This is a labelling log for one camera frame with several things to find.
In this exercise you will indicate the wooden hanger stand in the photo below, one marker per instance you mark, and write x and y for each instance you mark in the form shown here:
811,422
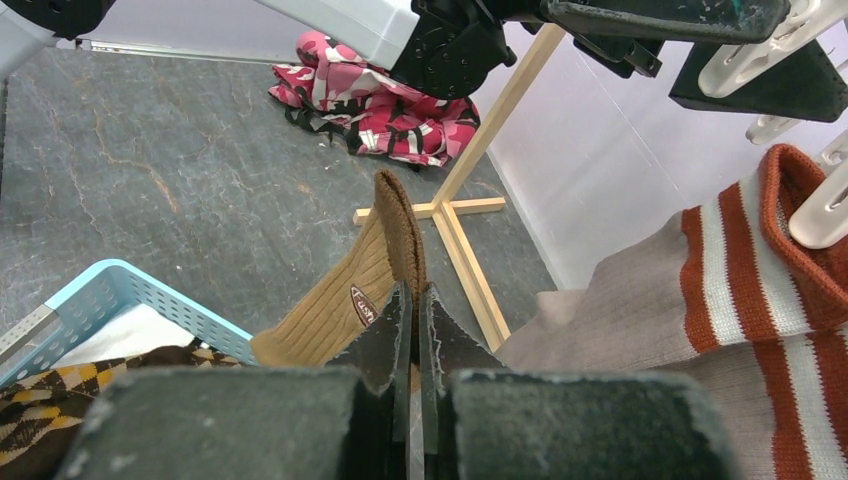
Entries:
445,209

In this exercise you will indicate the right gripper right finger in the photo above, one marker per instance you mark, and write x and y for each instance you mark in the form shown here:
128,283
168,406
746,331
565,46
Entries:
482,420

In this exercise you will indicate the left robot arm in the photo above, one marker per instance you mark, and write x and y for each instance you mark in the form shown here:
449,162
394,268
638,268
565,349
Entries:
443,48

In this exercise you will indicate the beige pink sock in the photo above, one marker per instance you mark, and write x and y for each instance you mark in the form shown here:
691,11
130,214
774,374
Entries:
782,393

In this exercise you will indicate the pink camouflage cloth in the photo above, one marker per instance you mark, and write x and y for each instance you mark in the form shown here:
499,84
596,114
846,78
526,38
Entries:
333,91

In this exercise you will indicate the light blue laundry basket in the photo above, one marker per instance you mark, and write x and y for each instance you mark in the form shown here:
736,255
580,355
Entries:
100,294

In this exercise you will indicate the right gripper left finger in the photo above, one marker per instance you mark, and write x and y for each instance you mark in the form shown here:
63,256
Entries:
348,419

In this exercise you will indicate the white hanger clip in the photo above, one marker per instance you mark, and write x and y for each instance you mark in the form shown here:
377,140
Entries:
732,67
766,128
821,220

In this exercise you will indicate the tan ribbed sock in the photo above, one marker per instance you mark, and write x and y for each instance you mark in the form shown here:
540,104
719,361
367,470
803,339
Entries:
388,250

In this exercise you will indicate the red white striped sock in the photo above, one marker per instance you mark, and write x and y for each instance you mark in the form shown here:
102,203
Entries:
724,273

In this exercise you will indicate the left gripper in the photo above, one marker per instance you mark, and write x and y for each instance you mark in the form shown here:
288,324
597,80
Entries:
626,37

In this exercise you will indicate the brown yellow checked sock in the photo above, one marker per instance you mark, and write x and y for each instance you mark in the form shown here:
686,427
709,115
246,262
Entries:
42,413

